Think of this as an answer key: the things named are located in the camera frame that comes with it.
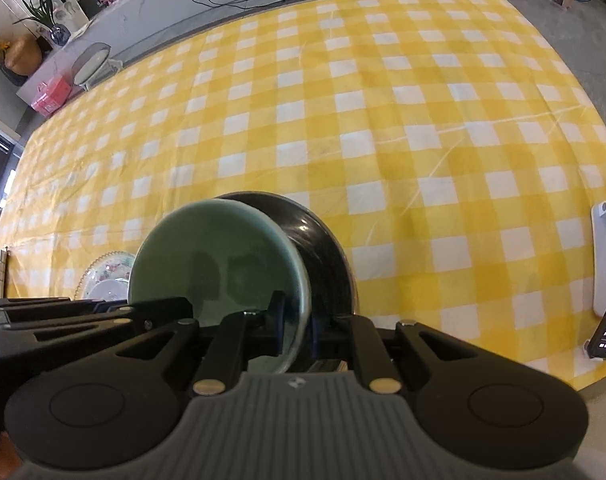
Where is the white picture frame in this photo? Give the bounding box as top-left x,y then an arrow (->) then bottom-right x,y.
53,0 -> 91,31

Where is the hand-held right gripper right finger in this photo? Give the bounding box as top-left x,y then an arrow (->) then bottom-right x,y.
309,314 -> 484,396

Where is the oval grey table mirror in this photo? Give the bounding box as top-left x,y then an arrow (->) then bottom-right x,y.
70,41 -> 124,92

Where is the yellow checkered tablecloth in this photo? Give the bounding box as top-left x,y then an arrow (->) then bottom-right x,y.
0,0 -> 606,393

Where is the clear glass plate pink print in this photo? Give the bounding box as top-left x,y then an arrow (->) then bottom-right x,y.
75,251 -> 138,301

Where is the black glossy bowl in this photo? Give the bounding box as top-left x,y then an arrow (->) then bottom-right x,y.
215,191 -> 358,321

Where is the green ceramic bowl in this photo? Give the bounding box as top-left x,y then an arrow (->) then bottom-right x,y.
128,199 -> 312,375

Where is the white low cabinet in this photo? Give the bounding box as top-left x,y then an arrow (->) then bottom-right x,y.
15,0 -> 454,116

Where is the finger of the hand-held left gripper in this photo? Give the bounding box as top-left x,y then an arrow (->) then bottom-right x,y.
0,297 -> 194,383

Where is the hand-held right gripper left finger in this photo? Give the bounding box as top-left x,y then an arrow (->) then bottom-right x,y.
110,291 -> 290,396

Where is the pink bag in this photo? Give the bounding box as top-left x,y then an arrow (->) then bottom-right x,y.
30,74 -> 74,117

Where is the orange round vase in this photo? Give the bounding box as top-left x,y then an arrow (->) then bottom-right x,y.
4,35 -> 44,75

